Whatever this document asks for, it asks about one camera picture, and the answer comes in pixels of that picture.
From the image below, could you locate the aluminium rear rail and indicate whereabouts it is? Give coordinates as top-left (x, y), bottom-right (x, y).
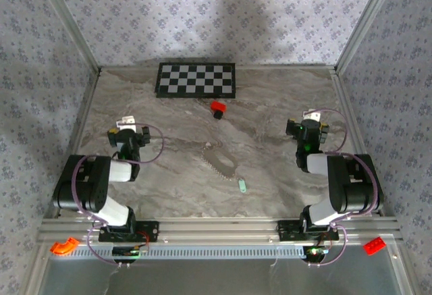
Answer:
top-left (100, 63), bottom-right (337, 72)

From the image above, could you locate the orange curved plastic piece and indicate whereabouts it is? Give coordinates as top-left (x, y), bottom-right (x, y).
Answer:
top-left (49, 236), bottom-right (80, 255)

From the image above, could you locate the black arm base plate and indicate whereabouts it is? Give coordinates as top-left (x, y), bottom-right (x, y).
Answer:
top-left (276, 219), bottom-right (340, 242)
top-left (99, 220), bottom-right (160, 243)

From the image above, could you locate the small circuit board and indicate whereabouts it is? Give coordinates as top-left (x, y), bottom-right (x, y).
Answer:
top-left (112, 246), bottom-right (149, 259)
top-left (303, 246), bottom-right (330, 264)

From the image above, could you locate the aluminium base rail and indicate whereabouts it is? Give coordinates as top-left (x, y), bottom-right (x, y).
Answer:
top-left (36, 217), bottom-right (402, 246)

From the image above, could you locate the grey metal sheet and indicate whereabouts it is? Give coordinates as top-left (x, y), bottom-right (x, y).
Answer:
top-left (33, 256), bottom-right (406, 295)

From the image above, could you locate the aluminium corner post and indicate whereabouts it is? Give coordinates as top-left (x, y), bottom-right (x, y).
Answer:
top-left (335, 0), bottom-right (404, 73)
top-left (33, 0), bottom-right (103, 73)

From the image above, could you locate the small red black block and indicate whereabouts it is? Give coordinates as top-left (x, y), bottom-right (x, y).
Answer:
top-left (209, 101), bottom-right (227, 120)

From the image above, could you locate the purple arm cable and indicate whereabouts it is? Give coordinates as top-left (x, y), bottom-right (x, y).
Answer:
top-left (303, 107), bottom-right (381, 269)
top-left (70, 123), bottom-right (165, 269)

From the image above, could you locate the aluminium side rail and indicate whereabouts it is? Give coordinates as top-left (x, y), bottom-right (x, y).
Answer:
top-left (42, 68), bottom-right (102, 220)
top-left (332, 68), bottom-right (384, 217)

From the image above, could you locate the grey slotted cable duct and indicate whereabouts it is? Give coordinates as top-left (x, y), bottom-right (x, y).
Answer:
top-left (72, 244), bottom-right (306, 259)

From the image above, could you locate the black white checkerboard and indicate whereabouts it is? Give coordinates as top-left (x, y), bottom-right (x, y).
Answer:
top-left (154, 61), bottom-right (236, 99)

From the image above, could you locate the red toy brick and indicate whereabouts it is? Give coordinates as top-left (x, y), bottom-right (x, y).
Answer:
top-left (362, 236), bottom-right (387, 257)

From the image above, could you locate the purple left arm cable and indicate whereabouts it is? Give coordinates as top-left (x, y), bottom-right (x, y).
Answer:
top-left (70, 123), bottom-right (165, 269)

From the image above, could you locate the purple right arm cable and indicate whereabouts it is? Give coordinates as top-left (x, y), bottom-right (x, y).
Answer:
top-left (303, 107), bottom-right (381, 269)

